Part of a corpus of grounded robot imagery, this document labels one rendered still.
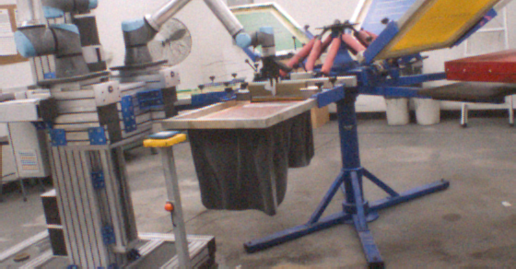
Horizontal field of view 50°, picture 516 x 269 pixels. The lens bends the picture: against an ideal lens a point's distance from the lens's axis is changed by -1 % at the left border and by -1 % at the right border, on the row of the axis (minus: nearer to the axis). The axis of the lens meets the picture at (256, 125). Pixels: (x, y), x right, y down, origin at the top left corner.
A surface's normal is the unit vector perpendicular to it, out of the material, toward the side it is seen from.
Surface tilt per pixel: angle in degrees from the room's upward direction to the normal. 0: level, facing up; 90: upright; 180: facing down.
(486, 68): 91
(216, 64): 90
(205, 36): 90
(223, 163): 93
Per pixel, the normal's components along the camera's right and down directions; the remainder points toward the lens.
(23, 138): -0.40, 0.22
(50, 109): 0.90, -0.04
